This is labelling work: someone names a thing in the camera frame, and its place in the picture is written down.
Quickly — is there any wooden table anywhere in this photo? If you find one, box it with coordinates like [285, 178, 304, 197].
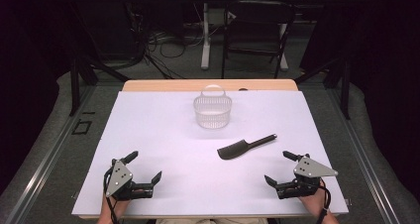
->
[77, 78, 345, 220]

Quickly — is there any person's right hand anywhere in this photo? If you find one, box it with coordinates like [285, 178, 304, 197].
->
[297, 179, 327, 218]

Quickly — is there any white plastic basket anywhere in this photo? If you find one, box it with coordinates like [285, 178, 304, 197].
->
[192, 84, 234, 130]

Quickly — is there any black metal stand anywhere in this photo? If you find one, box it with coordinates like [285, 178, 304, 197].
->
[68, 54, 131, 117]
[294, 56, 352, 121]

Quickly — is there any white table mat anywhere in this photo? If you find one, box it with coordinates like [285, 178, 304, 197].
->
[71, 90, 350, 217]

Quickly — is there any metal floor rail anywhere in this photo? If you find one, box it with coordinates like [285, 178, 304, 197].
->
[325, 84, 402, 224]
[4, 84, 97, 224]

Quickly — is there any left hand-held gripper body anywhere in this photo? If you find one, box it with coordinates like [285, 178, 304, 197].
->
[105, 159, 155, 201]

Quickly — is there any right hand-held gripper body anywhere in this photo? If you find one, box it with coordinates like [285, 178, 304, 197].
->
[275, 153, 339, 200]

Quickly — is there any bundle of floor cables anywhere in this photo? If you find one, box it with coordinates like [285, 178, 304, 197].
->
[130, 0, 206, 80]

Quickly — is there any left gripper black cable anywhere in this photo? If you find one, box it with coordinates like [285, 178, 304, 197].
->
[103, 167, 121, 224]

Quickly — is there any black rice paddle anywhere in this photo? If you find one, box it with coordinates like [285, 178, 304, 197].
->
[216, 133, 278, 161]

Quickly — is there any black folding chair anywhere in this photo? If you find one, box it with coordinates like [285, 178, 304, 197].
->
[221, 0, 297, 80]

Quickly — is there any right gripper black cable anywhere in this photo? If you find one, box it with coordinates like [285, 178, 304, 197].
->
[315, 178, 333, 224]

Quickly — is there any person's left hand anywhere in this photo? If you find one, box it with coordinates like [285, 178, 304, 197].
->
[100, 193, 132, 221]

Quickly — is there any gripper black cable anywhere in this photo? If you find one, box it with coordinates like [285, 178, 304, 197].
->
[315, 178, 333, 224]
[103, 167, 121, 224]

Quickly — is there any white power box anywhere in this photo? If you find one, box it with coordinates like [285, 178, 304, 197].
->
[207, 8, 238, 28]

